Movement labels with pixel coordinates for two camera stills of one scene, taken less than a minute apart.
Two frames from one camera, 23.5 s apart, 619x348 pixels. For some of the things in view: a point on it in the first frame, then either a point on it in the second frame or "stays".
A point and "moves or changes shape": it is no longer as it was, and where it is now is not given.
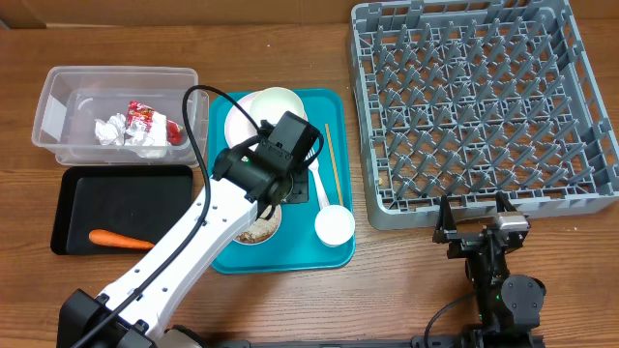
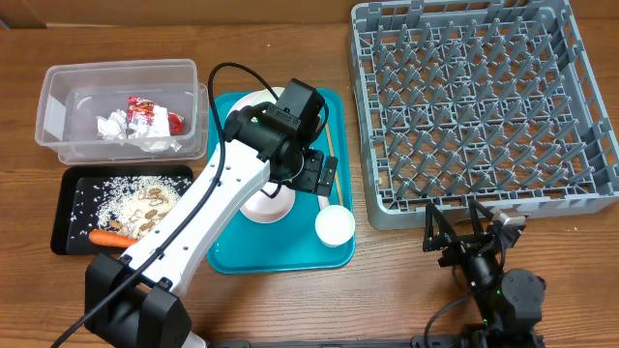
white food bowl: (261, 230) moves or changes shape
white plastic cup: (335, 224) stays
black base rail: (468, 340) stays
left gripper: (302, 192) to (310, 182)
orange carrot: (115, 239) stays
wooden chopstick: (334, 164) stays
